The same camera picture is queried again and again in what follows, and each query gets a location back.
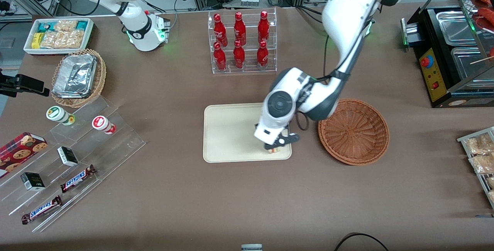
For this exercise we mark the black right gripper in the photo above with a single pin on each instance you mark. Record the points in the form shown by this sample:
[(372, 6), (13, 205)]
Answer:
[(4, 83)]

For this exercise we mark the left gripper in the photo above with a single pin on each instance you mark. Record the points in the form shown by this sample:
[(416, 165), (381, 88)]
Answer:
[(267, 146)]

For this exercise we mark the triangle sandwich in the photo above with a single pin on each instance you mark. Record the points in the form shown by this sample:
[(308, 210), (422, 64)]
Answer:
[(272, 150)]

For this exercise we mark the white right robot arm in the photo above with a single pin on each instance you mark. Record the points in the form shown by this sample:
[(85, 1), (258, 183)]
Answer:
[(135, 23)]

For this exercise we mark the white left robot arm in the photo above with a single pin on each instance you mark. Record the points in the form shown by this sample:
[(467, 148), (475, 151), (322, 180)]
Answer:
[(347, 19)]

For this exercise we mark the cream plastic serving tray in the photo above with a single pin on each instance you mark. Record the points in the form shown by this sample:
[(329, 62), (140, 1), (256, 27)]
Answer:
[(231, 135)]

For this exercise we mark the light wicker basket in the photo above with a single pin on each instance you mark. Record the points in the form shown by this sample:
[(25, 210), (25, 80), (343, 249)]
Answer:
[(99, 79)]

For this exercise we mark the brown round wicker basket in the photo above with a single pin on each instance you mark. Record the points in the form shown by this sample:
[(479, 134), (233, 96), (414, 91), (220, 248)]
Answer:
[(353, 133)]

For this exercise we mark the tray of packaged snacks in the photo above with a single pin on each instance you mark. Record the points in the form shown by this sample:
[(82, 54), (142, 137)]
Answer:
[(461, 139)]

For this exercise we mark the white snack bin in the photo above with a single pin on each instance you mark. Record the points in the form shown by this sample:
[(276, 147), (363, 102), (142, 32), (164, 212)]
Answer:
[(29, 50)]

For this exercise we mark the green lid cup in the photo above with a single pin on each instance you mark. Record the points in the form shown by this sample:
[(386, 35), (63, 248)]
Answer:
[(58, 114)]

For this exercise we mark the aluminium foil container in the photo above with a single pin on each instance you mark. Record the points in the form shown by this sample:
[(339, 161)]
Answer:
[(75, 75)]

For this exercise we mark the yellow snack packet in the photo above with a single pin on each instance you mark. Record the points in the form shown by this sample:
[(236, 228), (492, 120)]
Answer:
[(36, 40)]

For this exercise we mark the clear cracker packet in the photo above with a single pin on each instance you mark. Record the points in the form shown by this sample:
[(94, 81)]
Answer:
[(61, 39), (65, 25)]

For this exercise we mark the teal snack packet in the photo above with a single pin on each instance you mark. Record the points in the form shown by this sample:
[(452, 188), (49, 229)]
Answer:
[(82, 25), (45, 27)]

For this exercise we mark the red cookie box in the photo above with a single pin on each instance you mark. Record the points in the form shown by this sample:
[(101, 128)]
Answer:
[(19, 150)]

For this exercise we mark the red lid cup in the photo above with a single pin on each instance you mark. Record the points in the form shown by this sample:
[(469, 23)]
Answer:
[(101, 123)]

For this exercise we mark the clear acrylic bottle rack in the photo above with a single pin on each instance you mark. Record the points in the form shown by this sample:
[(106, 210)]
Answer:
[(243, 69)]

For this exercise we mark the small black box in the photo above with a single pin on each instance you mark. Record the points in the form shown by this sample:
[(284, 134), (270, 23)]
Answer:
[(32, 181), (67, 156)]

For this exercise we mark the red cola bottle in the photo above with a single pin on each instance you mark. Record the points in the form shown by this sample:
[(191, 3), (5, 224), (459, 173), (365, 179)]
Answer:
[(263, 27), (239, 55), (220, 30), (262, 55), (239, 29), (220, 58)]

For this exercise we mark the clear acrylic tiered stand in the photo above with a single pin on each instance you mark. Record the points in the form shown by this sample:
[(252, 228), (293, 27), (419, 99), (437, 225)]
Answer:
[(112, 146)]

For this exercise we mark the snickers chocolate bar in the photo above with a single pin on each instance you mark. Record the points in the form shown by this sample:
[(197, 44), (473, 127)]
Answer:
[(40, 210), (77, 178)]

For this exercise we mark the small grey device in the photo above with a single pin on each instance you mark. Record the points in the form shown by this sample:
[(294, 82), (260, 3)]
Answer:
[(251, 247)]

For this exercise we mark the black food warmer machine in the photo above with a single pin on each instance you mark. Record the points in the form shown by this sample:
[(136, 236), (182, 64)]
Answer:
[(434, 69)]

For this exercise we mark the clear snack packet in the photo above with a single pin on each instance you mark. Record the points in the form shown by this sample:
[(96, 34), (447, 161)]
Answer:
[(491, 182), (491, 197), (482, 164), (478, 145)]

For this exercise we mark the steel warmer pan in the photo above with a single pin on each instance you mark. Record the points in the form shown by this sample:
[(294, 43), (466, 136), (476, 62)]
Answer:
[(453, 27), (467, 63)]

